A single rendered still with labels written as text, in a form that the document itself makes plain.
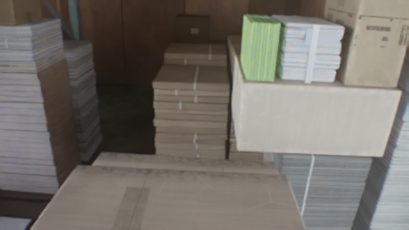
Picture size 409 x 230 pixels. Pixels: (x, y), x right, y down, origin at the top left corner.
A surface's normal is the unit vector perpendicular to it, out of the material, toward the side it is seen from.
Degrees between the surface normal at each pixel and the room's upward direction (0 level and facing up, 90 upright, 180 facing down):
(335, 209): 90
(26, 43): 92
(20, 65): 88
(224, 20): 90
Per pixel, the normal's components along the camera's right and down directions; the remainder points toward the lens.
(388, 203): -0.04, 0.40
